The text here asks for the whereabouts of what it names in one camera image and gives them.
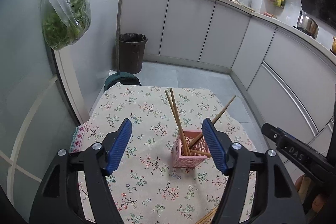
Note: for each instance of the yellow clay pot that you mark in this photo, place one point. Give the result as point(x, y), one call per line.
point(334, 44)

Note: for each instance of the glass jar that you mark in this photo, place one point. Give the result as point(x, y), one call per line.
point(247, 1)

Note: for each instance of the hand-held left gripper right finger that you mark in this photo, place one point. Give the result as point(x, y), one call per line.
point(215, 148)

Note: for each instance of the pink perforated utensil holder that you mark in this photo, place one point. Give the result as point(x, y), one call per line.
point(186, 159)

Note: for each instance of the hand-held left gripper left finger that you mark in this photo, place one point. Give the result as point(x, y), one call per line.
point(119, 148)

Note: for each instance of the steel pot on stove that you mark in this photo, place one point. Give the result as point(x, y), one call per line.
point(307, 26)

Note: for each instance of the pink patterned cloth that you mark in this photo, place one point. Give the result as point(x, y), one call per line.
point(77, 138)

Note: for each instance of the green mop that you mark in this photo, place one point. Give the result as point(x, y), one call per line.
point(120, 81)

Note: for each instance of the pile of wooden chopsticks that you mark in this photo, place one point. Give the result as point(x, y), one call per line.
point(207, 216)

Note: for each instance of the glass sliding door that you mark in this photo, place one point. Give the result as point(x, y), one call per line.
point(26, 95)

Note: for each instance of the dark brown trash bin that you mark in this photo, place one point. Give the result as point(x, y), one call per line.
point(131, 56)

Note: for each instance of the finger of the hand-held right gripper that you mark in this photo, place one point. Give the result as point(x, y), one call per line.
point(291, 151)

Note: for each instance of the white kitchen base cabinets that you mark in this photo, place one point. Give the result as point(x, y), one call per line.
point(275, 69)

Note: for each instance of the person's right hand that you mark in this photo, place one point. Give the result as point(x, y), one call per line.
point(303, 183)

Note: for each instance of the floral tablecloth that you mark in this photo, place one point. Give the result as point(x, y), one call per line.
point(152, 113)

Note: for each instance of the wooden chopstick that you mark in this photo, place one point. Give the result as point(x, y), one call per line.
point(200, 153)
point(221, 112)
point(175, 119)
point(178, 113)

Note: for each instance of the plastic bag of greens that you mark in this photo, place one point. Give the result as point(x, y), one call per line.
point(65, 27)

